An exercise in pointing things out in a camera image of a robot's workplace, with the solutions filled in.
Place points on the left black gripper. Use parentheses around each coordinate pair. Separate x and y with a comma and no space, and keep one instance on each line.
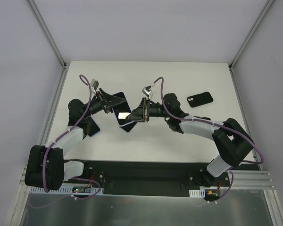
(104,101)

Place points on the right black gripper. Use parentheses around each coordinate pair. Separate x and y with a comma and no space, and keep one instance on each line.
(146,109)

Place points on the lilac cased phone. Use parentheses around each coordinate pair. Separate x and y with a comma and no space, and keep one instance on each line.
(124,108)

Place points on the black cased phone with ring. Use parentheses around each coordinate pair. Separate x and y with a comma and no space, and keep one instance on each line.
(128,127)

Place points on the black phone case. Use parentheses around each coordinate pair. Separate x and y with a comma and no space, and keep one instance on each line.
(200,99)
(204,117)

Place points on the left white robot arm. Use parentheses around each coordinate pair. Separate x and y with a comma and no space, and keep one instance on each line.
(46,166)

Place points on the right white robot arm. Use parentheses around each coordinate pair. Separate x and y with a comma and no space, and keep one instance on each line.
(231,140)

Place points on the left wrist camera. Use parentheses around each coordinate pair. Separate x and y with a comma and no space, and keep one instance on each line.
(94,84)

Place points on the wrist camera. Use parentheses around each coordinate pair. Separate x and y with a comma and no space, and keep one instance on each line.
(147,91)
(94,84)

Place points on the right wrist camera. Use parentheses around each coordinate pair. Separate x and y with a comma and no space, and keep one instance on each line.
(147,91)

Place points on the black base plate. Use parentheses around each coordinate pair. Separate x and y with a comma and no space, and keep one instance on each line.
(169,189)

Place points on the left white cable duct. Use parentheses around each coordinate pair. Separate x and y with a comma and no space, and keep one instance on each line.
(78,190)

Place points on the white cable duct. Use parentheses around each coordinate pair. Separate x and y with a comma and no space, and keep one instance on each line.
(78,190)
(197,193)

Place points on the right white cable duct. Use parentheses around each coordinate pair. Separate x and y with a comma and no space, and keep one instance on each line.
(197,193)

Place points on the right aluminium frame post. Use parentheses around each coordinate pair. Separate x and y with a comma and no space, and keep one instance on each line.
(251,33)

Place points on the aluminium frame post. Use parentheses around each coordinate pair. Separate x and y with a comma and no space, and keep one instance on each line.
(251,33)
(46,32)

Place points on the left aluminium frame post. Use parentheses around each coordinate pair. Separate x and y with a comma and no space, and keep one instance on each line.
(46,32)

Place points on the aluminium front rail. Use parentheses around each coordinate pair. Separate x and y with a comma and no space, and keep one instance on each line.
(252,180)

